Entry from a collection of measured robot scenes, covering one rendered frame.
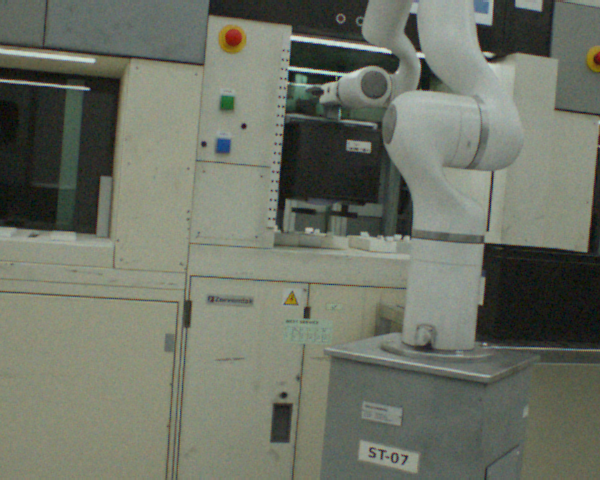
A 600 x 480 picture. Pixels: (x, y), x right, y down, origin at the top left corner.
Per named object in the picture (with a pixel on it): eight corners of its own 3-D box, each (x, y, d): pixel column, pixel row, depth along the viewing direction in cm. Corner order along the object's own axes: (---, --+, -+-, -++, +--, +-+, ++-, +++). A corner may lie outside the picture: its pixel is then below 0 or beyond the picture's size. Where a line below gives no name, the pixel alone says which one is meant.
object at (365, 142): (285, 212, 209) (296, 78, 207) (266, 210, 229) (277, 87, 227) (383, 220, 215) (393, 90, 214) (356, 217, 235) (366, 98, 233)
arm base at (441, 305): (471, 367, 134) (483, 246, 133) (360, 348, 143) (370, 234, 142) (508, 353, 150) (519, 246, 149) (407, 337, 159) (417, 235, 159)
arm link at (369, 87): (377, 74, 204) (339, 70, 201) (397, 68, 191) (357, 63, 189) (375, 111, 204) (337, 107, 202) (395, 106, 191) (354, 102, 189)
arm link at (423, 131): (496, 245, 141) (509, 96, 140) (388, 236, 137) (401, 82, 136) (466, 240, 153) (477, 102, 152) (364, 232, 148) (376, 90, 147)
